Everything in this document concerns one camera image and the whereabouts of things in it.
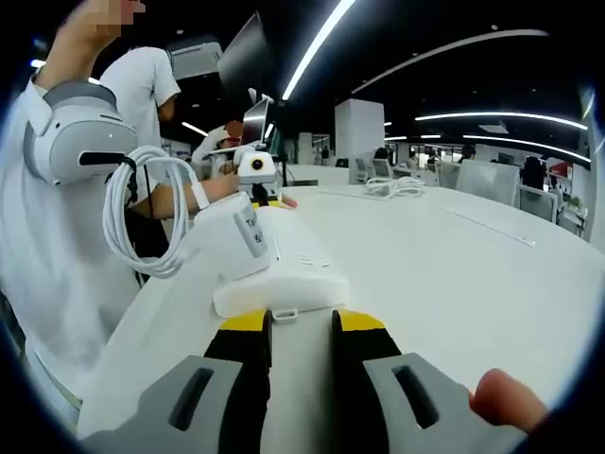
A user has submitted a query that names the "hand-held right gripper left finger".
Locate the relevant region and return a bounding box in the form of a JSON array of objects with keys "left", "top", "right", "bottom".
[{"left": 78, "top": 309, "right": 273, "bottom": 454}]

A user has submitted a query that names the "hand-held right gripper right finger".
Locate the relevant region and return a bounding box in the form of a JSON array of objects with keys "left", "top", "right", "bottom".
[{"left": 330, "top": 309, "right": 526, "bottom": 454}]

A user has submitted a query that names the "white power strip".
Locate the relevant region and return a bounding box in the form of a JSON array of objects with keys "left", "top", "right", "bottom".
[{"left": 211, "top": 203, "right": 352, "bottom": 323}]

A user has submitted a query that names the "white charger cable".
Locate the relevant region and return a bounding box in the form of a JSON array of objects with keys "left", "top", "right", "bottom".
[{"left": 102, "top": 145, "right": 213, "bottom": 280}]

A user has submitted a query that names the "long ceiling light strip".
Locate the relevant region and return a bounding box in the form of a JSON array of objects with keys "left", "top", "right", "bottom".
[{"left": 282, "top": 0, "right": 355, "bottom": 101}]

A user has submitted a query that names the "white desk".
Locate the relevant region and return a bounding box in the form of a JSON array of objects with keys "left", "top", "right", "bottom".
[{"left": 78, "top": 183, "right": 605, "bottom": 454}]

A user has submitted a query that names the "person's right hand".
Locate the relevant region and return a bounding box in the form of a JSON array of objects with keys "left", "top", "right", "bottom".
[{"left": 468, "top": 367, "right": 550, "bottom": 434}]

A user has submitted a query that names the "black pole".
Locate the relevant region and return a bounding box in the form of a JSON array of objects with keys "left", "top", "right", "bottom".
[{"left": 278, "top": 101, "right": 290, "bottom": 188}]

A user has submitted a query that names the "open laptop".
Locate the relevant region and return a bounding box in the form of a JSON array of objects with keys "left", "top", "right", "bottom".
[{"left": 240, "top": 99, "right": 274, "bottom": 146}]

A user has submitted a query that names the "ceiling air conditioner unit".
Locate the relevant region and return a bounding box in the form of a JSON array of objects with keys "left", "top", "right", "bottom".
[{"left": 165, "top": 40, "right": 224, "bottom": 80}]

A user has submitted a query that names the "white grey worn device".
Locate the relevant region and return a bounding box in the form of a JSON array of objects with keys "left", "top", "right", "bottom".
[{"left": 23, "top": 79, "right": 138, "bottom": 186}]

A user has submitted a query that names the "white office chair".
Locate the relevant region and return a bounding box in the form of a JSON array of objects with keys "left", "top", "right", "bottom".
[{"left": 456, "top": 159, "right": 521, "bottom": 207}]

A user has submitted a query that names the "person's neck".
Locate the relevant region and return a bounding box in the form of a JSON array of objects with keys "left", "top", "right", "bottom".
[{"left": 35, "top": 0, "right": 147, "bottom": 91}]

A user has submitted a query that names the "grey mesh office chair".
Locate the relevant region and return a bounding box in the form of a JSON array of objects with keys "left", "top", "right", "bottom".
[{"left": 517, "top": 183, "right": 559, "bottom": 223}]

